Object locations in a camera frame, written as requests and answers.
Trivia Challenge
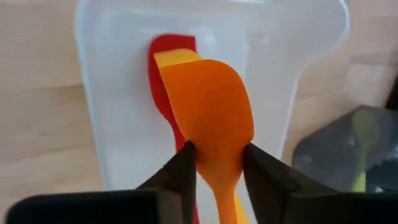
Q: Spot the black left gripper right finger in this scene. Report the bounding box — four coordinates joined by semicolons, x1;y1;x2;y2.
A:
244;143;398;224

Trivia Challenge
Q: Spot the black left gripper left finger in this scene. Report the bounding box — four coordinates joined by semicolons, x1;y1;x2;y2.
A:
6;141;197;224

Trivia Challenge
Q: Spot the green silicone spoon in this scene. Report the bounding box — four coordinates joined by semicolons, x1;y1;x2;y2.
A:
350;108;382;194

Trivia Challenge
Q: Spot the orange silicone spatula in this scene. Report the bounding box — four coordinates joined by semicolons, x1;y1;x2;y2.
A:
160;58;255;224

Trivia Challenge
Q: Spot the yellow silicone spatula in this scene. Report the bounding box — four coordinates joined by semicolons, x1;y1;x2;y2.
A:
154;48;249;224

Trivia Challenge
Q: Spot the red silicone spatula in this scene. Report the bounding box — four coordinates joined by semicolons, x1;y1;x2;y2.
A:
147;33;200;224

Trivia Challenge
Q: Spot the grey translucent plastic bin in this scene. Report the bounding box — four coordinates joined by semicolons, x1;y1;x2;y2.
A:
291;105;398;194

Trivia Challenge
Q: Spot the white plastic bin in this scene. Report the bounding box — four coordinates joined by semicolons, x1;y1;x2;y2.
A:
74;0;351;224

